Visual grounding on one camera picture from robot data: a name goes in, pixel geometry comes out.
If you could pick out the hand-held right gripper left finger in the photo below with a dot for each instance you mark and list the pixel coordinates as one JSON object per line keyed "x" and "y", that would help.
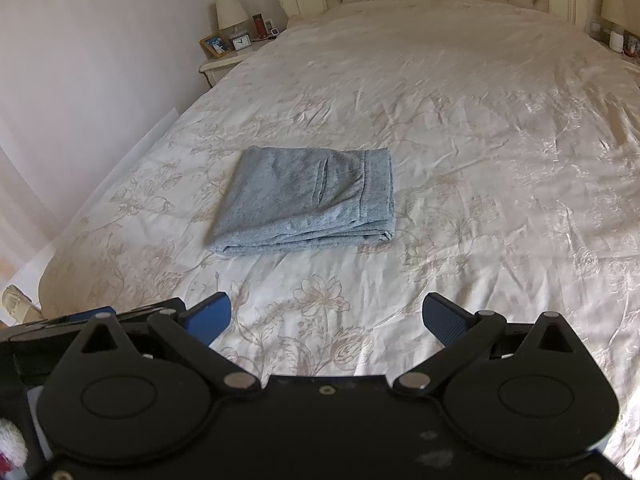
{"x": 212, "y": 317}

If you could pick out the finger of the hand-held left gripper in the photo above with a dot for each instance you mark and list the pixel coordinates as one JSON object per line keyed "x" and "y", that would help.
{"x": 150, "y": 306}
{"x": 87, "y": 314}

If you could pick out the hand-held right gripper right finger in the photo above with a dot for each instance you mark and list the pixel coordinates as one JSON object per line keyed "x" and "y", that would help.
{"x": 442, "y": 321}

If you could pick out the grey speckled pants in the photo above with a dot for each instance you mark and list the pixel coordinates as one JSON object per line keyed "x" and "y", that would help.
{"x": 305, "y": 200}

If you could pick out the beige object beside bed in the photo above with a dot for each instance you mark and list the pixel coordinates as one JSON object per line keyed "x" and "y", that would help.
{"x": 17, "y": 302}

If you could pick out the white and red fuzzy cloth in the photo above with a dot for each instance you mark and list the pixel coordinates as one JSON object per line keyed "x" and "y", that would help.
{"x": 11, "y": 447}

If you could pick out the cream floral bedspread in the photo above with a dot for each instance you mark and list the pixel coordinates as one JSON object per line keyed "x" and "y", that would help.
{"x": 475, "y": 160}

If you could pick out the cream nightstand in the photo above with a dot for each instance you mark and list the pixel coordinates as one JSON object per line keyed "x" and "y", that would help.
{"x": 227, "y": 62}
{"x": 607, "y": 40}

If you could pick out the small white alarm clock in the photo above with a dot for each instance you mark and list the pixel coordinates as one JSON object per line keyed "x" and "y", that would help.
{"x": 241, "y": 42}

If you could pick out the small white device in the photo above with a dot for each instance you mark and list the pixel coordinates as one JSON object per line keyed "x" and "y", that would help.
{"x": 272, "y": 31}

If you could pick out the red cylindrical container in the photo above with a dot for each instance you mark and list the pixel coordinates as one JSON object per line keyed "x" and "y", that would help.
{"x": 258, "y": 27}

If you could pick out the white bedside lamp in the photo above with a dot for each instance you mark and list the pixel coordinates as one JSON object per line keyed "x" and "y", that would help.
{"x": 614, "y": 7}
{"x": 231, "y": 12}

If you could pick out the white cylindrical bottle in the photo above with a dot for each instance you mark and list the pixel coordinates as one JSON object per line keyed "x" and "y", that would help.
{"x": 616, "y": 41}

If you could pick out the small dark item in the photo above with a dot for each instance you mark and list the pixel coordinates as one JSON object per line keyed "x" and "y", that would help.
{"x": 633, "y": 46}

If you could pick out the wooden picture frame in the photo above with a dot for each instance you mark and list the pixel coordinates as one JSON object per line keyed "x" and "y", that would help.
{"x": 216, "y": 46}

